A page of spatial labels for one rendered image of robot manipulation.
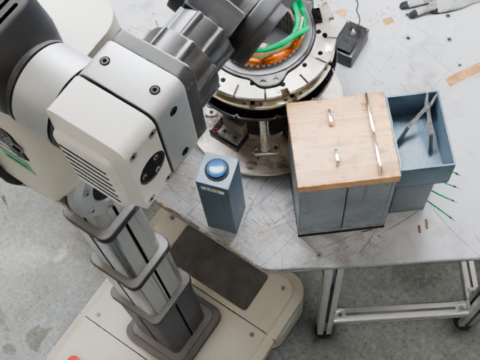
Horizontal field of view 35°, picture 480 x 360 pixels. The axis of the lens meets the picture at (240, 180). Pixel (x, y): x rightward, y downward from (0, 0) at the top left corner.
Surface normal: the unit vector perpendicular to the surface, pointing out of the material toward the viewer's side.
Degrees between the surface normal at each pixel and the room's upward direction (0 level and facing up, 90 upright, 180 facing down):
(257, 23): 31
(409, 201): 90
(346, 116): 0
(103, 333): 0
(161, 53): 0
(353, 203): 90
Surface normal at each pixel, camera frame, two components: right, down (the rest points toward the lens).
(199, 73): 0.65, 0.18
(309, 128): -0.07, -0.41
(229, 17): 0.26, -0.18
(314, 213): 0.10, 0.91
